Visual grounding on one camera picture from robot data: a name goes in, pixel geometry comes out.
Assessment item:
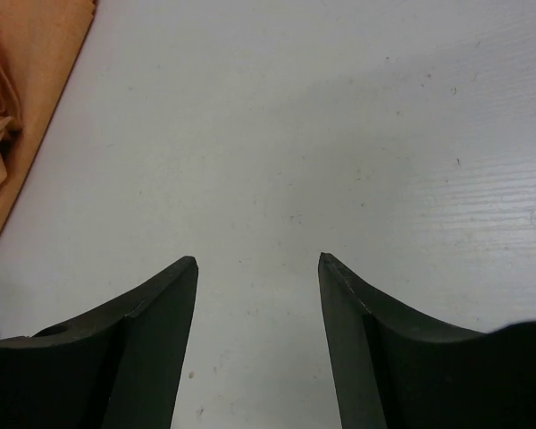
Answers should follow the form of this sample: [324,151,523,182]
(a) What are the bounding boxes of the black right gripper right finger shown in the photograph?
[318,253,536,428]

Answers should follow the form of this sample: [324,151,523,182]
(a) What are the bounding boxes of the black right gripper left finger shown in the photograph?
[0,257,198,428]

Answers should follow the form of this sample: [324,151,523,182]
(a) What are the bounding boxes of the orange cloth placemat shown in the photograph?
[0,1,96,233]

